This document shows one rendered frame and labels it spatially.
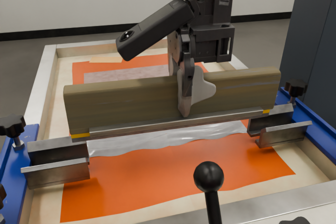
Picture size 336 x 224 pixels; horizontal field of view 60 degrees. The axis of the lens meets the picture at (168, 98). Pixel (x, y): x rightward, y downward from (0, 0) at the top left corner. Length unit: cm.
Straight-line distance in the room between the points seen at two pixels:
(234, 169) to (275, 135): 10
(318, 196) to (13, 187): 47
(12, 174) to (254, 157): 43
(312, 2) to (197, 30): 65
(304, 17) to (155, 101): 69
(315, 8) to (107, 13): 348
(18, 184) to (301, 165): 49
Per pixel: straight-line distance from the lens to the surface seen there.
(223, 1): 43
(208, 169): 26
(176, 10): 40
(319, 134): 63
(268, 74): 52
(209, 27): 42
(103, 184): 54
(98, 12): 422
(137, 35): 40
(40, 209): 54
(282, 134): 60
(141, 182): 54
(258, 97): 53
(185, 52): 41
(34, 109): 72
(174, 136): 62
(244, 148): 62
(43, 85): 81
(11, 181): 53
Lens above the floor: 135
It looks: 31 degrees down
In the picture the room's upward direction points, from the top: straight up
